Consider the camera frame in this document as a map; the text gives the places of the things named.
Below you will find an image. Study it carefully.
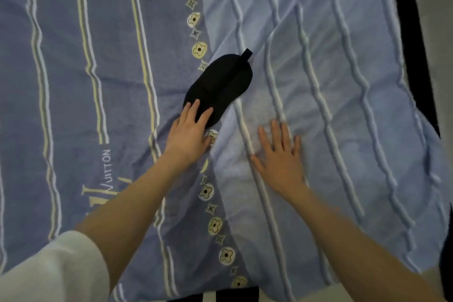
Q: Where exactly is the person's left hand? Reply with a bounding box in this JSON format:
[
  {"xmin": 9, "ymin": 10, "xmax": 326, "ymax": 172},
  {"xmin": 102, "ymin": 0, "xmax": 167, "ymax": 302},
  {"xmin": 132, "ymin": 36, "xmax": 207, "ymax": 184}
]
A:
[{"xmin": 164, "ymin": 99, "xmax": 214, "ymax": 168}]

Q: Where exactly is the person's right hand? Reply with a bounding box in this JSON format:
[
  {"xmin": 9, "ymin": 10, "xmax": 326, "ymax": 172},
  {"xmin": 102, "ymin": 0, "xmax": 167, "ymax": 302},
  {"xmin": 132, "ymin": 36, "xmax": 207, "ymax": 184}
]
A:
[{"xmin": 250, "ymin": 120, "xmax": 309, "ymax": 203}]

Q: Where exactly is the person's right forearm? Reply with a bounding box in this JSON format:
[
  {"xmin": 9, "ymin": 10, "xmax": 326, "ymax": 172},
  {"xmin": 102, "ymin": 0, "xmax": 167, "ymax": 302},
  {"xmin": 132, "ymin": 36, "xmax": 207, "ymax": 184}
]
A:
[{"xmin": 287, "ymin": 185, "xmax": 447, "ymax": 302}]

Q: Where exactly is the person's left forearm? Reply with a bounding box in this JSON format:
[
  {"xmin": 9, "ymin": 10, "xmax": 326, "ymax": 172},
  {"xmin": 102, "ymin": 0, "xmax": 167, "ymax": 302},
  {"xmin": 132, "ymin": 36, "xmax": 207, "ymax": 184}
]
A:
[{"xmin": 75, "ymin": 151, "xmax": 193, "ymax": 292}]

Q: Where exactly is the black sleep mask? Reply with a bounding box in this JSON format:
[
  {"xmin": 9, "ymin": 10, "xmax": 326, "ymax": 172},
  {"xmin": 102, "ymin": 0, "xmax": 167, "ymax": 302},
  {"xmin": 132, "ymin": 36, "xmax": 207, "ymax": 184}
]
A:
[{"xmin": 183, "ymin": 48, "xmax": 254, "ymax": 129}]

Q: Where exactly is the light blue ribbed blanket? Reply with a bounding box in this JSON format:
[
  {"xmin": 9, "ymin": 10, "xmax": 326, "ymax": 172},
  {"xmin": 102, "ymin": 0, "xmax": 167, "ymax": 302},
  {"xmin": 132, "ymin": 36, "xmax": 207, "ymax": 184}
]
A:
[{"xmin": 193, "ymin": 0, "xmax": 453, "ymax": 302}]

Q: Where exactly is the purple flower-patterned striped towel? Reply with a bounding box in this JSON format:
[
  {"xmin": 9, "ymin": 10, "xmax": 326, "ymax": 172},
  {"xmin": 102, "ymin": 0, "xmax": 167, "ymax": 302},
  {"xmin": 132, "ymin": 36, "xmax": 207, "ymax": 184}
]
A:
[{"xmin": 0, "ymin": 0, "xmax": 256, "ymax": 302}]

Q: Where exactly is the white shirt sleeve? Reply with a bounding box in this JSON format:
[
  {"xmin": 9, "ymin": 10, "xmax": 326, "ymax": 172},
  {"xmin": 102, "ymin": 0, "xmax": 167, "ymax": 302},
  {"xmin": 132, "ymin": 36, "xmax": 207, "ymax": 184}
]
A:
[{"xmin": 0, "ymin": 230, "xmax": 111, "ymax": 302}]

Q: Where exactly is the black bed frame rail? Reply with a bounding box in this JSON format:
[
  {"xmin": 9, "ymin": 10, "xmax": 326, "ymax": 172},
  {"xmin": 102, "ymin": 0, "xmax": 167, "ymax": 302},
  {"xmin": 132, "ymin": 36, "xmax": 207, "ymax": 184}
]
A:
[{"xmin": 387, "ymin": 0, "xmax": 441, "ymax": 137}]

